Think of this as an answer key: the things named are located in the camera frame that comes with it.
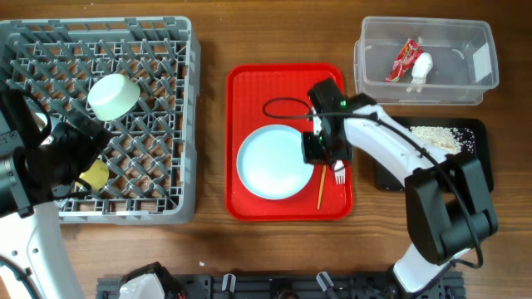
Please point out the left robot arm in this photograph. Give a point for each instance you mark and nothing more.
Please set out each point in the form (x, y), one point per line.
(35, 160)

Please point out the light green bowl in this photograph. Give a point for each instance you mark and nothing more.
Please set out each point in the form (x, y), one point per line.
(113, 96)

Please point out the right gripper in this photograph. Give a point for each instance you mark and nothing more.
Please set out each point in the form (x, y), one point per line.
(311, 155)

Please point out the black plastic tray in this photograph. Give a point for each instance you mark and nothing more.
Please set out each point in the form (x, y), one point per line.
(385, 181)

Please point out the clear plastic bin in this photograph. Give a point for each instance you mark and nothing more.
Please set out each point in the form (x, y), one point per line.
(463, 53)

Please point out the red plastic tray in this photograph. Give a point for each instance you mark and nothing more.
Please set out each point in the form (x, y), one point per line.
(249, 87)

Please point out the red sauce packet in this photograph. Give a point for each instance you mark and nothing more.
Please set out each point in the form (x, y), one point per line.
(404, 61)

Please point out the pile of rice waste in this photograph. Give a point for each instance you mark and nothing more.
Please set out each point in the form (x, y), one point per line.
(451, 139)

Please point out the grey dishwasher rack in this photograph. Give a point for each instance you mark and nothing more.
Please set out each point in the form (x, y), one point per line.
(151, 157)

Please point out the yellow plastic cup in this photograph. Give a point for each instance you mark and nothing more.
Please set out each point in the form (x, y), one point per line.
(97, 175)

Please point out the large light blue plate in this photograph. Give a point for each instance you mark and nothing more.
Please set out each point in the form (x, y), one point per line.
(270, 162)

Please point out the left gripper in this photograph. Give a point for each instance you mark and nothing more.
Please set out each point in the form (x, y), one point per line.
(71, 134)

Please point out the wooden chopstick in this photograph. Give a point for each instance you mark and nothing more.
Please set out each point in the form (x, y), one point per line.
(321, 186)

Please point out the white napkin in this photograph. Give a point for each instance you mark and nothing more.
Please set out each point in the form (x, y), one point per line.
(419, 72)

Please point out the white plastic fork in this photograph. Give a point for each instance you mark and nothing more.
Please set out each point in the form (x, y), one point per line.
(339, 172)

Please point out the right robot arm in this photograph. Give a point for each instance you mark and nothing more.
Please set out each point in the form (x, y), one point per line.
(449, 210)

